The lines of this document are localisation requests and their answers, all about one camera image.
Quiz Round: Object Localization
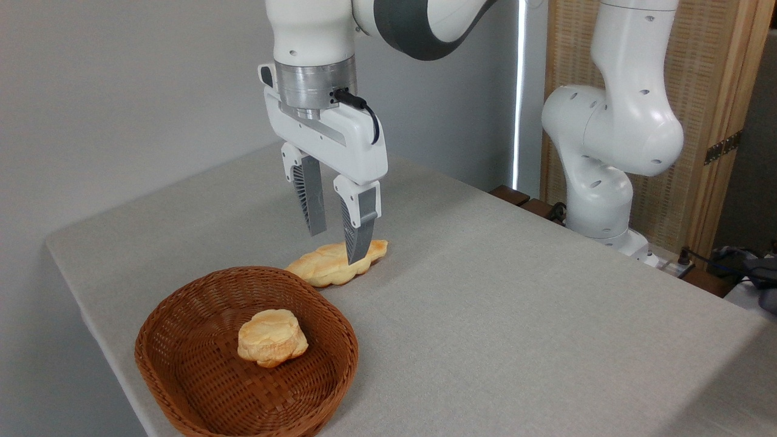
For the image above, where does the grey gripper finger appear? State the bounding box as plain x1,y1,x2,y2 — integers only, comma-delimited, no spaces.
333,175,382,265
280,143,329,237

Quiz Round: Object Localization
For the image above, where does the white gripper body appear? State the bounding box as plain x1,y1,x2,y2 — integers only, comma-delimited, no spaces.
263,85,389,186

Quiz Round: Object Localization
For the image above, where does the long golden bread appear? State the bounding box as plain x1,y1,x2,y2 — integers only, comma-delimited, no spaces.
285,239,389,288

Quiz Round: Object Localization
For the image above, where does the round golden bread roll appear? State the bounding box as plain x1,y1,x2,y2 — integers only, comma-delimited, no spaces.
237,309,309,369

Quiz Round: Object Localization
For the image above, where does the brown woven wicker basket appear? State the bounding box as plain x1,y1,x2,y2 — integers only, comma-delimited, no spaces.
134,266,359,437

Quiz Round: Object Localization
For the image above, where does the dark brown wooden block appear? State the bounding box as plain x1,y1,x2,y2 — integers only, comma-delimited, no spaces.
489,185,532,208
521,198,566,226
679,267,737,299

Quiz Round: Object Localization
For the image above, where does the grey tablecloth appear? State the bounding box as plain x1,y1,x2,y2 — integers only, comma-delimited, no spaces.
46,142,777,437

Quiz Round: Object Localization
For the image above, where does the brass screen hinge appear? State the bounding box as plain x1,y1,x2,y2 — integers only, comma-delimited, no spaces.
704,130,743,166

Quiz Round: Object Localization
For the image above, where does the wooden rattan folding screen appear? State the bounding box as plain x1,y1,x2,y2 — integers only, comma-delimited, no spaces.
540,0,777,257

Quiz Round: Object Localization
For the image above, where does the dark grey bag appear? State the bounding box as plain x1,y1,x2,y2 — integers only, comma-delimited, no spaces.
742,257,777,314

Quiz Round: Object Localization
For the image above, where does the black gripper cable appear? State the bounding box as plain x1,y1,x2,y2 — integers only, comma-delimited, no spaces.
333,88,381,146

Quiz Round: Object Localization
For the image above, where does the black power cable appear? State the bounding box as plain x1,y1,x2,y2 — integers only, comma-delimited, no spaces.
677,245,777,281

